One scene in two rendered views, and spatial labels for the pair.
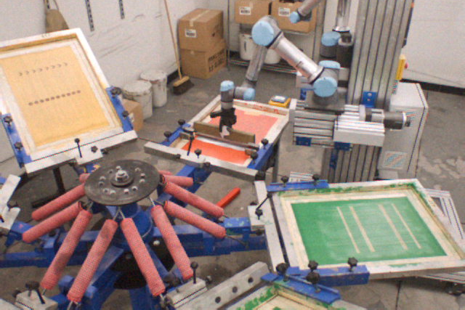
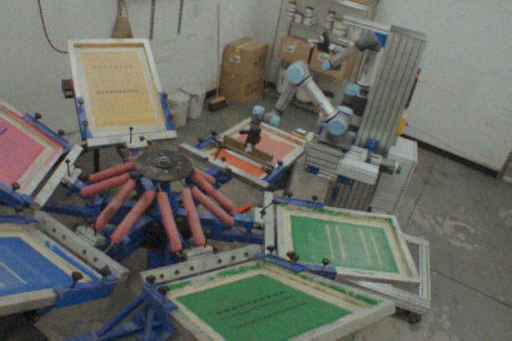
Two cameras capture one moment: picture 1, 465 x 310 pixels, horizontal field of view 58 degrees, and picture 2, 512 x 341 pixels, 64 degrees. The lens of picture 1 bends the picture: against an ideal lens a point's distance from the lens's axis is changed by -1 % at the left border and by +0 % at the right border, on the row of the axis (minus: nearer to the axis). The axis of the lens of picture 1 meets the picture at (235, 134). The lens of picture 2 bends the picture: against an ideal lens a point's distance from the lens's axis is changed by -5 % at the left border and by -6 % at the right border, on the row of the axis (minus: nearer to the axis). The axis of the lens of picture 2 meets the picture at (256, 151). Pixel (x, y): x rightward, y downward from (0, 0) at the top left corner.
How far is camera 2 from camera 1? 56 cm
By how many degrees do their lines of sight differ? 2
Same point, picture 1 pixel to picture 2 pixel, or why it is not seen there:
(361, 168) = (356, 203)
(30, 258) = (80, 211)
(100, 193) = (146, 169)
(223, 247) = (229, 236)
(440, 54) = (453, 124)
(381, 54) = (387, 110)
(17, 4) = (97, 8)
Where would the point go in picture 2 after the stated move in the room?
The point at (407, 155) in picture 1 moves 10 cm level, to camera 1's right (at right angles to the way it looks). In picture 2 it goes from (395, 199) to (408, 201)
